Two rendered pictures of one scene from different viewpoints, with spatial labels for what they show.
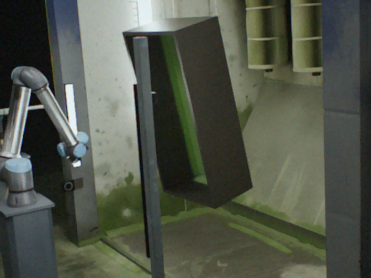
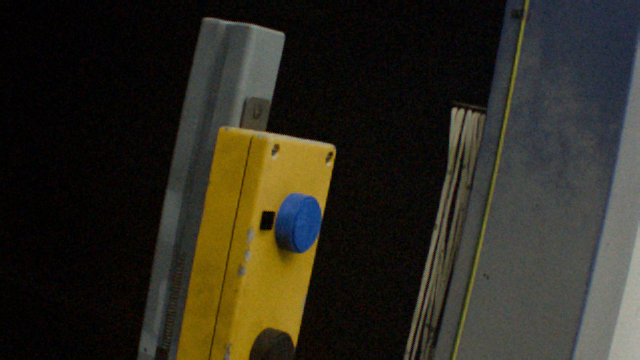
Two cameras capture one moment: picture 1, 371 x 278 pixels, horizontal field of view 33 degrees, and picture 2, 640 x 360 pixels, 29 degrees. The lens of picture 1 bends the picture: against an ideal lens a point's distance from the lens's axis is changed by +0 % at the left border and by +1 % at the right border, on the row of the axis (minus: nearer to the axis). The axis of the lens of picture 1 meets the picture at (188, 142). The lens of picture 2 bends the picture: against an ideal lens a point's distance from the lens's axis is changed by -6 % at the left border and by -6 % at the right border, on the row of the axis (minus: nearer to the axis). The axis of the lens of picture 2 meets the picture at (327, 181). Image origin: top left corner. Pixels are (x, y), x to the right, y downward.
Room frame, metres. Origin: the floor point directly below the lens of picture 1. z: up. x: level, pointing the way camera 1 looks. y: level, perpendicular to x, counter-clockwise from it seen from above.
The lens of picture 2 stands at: (3.46, 1.94, 1.58)
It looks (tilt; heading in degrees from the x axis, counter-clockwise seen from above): 3 degrees down; 329
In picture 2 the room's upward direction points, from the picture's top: 12 degrees clockwise
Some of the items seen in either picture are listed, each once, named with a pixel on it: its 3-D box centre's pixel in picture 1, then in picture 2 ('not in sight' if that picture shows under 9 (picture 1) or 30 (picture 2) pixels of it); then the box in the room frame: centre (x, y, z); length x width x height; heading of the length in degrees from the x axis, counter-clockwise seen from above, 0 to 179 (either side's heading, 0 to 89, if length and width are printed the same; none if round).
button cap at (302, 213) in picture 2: not in sight; (297, 223); (4.44, 1.37, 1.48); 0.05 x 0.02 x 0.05; 121
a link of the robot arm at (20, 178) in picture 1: (18, 173); not in sight; (3.72, 1.06, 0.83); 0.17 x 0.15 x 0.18; 40
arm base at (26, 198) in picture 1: (21, 195); not in sight; (3.71, 1.05, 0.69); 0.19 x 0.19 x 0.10
